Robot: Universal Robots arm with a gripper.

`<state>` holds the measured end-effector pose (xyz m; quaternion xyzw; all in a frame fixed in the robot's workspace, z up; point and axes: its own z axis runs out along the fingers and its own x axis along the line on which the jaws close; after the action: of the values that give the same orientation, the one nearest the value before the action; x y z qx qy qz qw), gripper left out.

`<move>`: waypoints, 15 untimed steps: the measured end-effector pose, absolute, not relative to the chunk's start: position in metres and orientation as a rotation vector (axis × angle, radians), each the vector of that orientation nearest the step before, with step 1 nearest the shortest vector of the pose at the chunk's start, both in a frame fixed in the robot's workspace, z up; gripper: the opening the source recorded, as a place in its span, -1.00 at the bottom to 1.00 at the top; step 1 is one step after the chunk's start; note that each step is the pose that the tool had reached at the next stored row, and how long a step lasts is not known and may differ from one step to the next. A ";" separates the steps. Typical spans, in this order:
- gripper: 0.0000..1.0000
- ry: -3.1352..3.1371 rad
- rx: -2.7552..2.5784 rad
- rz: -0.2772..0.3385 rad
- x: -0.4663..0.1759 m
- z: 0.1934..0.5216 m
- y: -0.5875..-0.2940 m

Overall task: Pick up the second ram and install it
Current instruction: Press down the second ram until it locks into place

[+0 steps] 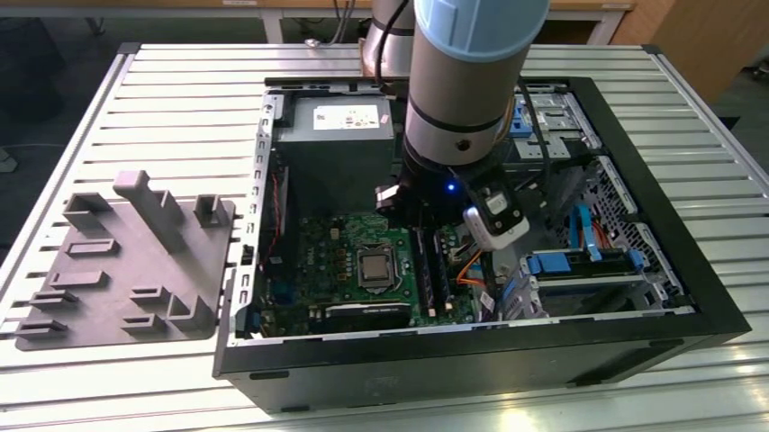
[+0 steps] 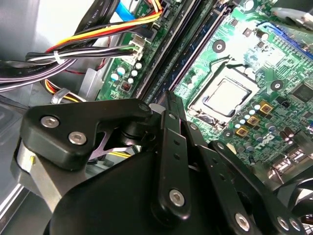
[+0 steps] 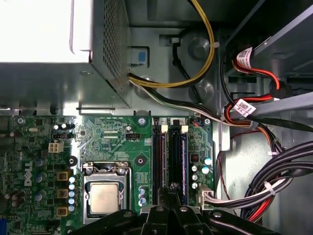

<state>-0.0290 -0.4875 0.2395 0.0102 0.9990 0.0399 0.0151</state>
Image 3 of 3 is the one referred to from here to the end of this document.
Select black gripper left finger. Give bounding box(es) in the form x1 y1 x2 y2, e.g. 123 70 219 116
68 187 171 235

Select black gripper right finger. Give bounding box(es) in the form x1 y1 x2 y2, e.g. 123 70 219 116
170 187 277 235

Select white board connector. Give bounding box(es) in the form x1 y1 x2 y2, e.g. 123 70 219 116
197 185 215 211

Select silver CPU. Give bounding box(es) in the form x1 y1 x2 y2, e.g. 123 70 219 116
89 182 121 214

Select metal CPU socket cover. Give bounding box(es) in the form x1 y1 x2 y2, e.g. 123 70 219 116
81 161 133 226

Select green motherboard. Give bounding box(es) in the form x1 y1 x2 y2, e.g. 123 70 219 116
0 115 216 235

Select blue expansion slot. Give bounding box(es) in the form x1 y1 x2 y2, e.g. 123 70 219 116
0 216 8 235

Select grey power supply unit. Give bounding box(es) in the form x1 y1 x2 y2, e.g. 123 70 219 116
0 0 133 111

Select black PC case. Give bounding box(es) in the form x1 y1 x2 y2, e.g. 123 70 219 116
0 0 313 235

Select metal optical drive cage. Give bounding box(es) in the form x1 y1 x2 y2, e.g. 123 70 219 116
224 0 313 120

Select black cable bundle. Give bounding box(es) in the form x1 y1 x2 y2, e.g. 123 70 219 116
241 141 313 221

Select yellow wires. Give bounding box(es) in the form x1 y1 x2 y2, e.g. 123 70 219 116
128 0 216 89

